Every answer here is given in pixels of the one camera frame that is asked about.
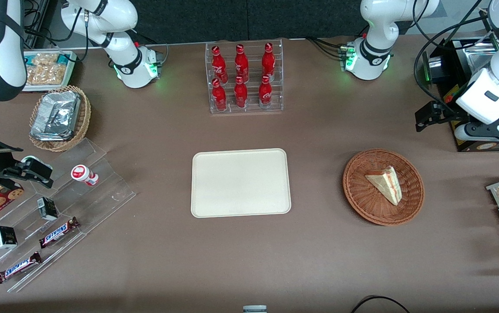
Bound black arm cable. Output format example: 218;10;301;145
23;0;90;62
413;0;499;110

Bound small black carton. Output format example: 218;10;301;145
37;197;59;222
0;226;18;250

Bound black looped table cable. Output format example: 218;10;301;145
350;295;411;313

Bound round brown wicker basket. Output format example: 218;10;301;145
343;149;425;226

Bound clear acrylic stepped stand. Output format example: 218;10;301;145
0;138;137;293

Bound black left base cables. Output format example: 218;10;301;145
305;37;351;60

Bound wrapped triangle sandwich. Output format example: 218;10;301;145
365;166;403;206

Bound red cola bottle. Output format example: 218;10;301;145
211;46;228;84
258;75;273;109
261;43;276;81
234;44;250;83
211;78;228;112
233;76;249;109

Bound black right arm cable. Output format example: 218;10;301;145
23;0;90;62

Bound green yoghurt cup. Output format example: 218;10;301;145
20;156;53;171

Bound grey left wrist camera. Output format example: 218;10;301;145
455;123;499;142

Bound clear bagged snack packet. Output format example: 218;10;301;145
26;64;68;86
31;53;59;67

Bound cream plastic tray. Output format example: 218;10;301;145
191;148;292;218

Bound clear acrylic bottle rack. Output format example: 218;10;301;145
205;39;284;114

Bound oval light wicker basket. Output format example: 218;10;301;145
28;85;92;153

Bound brown Snickers bar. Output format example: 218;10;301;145
0;252;43;284
39;217;80;249

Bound white snack tray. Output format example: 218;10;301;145
22;50;79;93

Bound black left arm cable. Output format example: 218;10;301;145
413;0;499;110

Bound silver foil tray stack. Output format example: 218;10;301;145
30;90;81;142

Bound red yoghurt cup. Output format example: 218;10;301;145
71;164;100;186

